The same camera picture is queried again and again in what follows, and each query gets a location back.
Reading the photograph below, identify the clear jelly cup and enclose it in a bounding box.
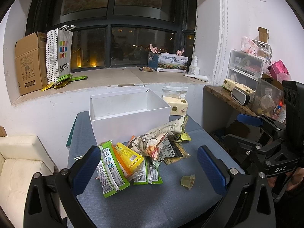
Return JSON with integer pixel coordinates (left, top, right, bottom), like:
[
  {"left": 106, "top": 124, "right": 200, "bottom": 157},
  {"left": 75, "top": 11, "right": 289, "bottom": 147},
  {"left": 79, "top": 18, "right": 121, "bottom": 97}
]
[{"left": 180, "top": 174, "right": 195, "bottom": 190}]

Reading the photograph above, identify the green white snack bag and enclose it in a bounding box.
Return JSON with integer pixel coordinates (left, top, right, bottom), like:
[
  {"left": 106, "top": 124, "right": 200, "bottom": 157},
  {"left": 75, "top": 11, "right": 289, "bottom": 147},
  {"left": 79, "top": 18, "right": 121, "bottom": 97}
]
[{"left": 96, "top": 141, "right": 130, "bottom": 198}]

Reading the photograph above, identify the orange yellow snack bag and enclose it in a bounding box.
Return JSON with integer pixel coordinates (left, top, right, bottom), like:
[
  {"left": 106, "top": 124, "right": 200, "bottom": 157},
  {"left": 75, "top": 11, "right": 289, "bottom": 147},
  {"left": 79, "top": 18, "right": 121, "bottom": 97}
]
[{"left": 113, "top": 142, "right": 144, "bottom": 178}]

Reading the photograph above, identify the newspaper print snack bag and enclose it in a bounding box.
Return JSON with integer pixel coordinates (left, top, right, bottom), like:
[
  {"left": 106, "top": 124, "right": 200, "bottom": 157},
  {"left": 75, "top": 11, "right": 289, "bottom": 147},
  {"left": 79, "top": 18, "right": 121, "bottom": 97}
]
[{"left": 128, "top": 116, "right": 191, "bottom": 162}]

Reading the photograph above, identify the dark olive snack packet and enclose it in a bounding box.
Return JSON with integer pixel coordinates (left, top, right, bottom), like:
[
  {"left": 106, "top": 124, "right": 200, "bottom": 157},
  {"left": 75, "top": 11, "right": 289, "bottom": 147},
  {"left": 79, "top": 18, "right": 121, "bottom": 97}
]
[{"left": 163, "top": 140, "right": 191, "bottom": 165}]

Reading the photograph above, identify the green seaweed snack packet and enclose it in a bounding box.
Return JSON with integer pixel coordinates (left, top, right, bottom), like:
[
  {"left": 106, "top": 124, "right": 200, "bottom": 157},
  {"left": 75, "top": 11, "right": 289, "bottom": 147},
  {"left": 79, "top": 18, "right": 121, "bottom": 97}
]
[{"left": 133, "top": 158, "right": 163, "bottom": 185}]

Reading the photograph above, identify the person's hand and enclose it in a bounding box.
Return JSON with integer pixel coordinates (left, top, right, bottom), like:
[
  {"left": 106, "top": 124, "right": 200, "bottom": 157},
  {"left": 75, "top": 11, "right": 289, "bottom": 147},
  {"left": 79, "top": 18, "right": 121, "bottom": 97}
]
[{"left": 267, "top": 167, "right": 304, "bottom": 191}]

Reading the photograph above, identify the clear plastic container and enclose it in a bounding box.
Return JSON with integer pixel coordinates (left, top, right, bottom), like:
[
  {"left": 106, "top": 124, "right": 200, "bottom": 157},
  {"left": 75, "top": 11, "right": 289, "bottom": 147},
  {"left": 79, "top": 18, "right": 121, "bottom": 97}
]
[{"left": 251, "top": 79, "right": 283, "bottom": 117}]

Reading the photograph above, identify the cream radio speaker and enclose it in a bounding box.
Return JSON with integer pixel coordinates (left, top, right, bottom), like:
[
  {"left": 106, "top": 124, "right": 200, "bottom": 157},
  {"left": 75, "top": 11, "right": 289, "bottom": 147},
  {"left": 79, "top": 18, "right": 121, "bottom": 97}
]
[{"left": 222, "top": 79, "right": 255, "bottom": 105}]

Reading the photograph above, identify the clear drawer organizer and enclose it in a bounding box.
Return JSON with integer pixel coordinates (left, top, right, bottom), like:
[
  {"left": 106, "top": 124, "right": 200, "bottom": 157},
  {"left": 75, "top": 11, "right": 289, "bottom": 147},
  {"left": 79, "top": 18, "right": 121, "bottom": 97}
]
[{"left": 226, "top": 49, "right": 265, "bottom": 90}]

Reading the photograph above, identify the grey blue table mat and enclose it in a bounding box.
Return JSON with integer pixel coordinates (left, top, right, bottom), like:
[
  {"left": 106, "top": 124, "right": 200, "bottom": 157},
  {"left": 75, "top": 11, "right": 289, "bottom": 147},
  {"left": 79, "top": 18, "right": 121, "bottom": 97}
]
[{"left": 77, "top": 118, "right": 244, "bottom": 227}]

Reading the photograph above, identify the white leather sofa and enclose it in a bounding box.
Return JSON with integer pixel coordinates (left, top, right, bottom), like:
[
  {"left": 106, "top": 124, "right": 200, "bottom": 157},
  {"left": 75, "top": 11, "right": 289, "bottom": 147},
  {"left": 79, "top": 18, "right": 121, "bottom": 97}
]
[{"left": 1, "top": 135, "right": 55, "bottom": 227}]

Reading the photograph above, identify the pink gift box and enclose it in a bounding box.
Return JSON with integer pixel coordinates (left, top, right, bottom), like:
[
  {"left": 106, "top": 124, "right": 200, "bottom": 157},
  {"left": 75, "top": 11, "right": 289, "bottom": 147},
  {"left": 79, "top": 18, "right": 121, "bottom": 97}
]
[{"left": 268, "top": 60, "right": 292, "bottom": 83}]

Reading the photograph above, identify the beige tissue pack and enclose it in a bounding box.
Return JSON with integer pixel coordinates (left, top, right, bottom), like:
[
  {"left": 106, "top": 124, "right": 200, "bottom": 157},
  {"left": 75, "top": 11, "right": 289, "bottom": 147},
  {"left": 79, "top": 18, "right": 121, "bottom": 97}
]
[{"left": 163, "top": 97, "right": 189, "bottom": 116}]

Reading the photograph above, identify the white plastic bottle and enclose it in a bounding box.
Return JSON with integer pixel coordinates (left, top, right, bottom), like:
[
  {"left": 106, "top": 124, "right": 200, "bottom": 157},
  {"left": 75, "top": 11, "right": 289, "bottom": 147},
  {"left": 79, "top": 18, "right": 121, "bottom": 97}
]
[{"left": 188, "top": 56, "right": 200, "bottom": 75}]

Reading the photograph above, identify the small cardboard box on shelf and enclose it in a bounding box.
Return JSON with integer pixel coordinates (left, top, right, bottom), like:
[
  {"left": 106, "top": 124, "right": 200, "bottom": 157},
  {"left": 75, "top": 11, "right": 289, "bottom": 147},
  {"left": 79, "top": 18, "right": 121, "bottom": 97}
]
[{"left": 258, "top": 27, "right": 269, "bottom": 43}]

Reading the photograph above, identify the printed tissue box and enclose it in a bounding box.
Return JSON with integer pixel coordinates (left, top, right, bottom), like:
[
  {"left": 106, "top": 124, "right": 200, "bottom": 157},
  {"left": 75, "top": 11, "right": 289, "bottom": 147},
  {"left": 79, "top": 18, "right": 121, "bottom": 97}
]
[{"left": 147, "top": 52, "right": 188, "bottom": 73}]

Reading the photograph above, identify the white open storage box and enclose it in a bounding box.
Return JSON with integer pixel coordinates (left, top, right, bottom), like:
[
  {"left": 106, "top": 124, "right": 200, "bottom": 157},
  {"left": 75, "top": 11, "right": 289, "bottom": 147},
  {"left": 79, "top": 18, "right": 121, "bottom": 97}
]
[{"left": 89, "top": 89, "right": 171, "bottom": 144}]

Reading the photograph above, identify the green yellow packets pile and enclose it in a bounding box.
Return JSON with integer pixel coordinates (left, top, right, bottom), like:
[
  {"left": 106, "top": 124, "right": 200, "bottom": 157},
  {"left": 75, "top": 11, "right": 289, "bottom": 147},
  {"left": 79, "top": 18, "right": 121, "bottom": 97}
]
[{"left": 41, "top": 74, "right": 88, "bottom": 92}]

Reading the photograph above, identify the brown cardboard box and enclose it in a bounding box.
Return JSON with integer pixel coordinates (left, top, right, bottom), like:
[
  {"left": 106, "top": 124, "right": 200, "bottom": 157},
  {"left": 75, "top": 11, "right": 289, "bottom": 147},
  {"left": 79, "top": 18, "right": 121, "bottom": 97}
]
[{"left": 15, "top": 32, "right": 47, "bottom": 95}]

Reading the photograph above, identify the white dotted shopping bag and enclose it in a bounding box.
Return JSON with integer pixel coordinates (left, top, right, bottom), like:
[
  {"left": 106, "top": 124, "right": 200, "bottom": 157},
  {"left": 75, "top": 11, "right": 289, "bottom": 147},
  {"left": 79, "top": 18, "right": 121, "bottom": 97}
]
[{"left": 46, "top": 25, "right": 75, "bottom": 83}]

